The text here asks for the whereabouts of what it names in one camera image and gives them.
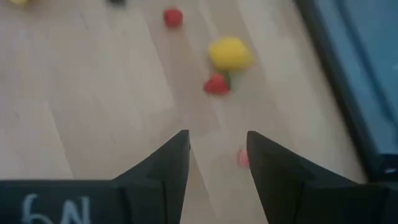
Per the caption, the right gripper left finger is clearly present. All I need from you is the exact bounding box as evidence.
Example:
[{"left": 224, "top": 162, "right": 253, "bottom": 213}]
[{"left": 111, "top": 129, "right": 191, "bottom": 224}]

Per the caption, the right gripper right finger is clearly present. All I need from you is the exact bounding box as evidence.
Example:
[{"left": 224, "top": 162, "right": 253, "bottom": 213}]
[{"left": 246, "top": 130, "right": 386, "bottom": 224}]

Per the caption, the pink raspberry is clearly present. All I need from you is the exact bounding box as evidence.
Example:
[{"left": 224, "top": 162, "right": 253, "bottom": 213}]
[{"left": 237, "top": 148, "right": 251, "bottom": 169}]

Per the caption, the red strawberry with leaves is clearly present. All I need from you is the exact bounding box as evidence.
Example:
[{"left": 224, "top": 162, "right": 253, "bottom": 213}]
[{"left": 203, "top": 72, "right": 231, "bottom": 96}]

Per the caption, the red raspberry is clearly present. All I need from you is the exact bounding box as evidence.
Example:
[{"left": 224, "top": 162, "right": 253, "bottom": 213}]
[{"left": 162, "top": 7, "right": 184, "bottom": 29}]

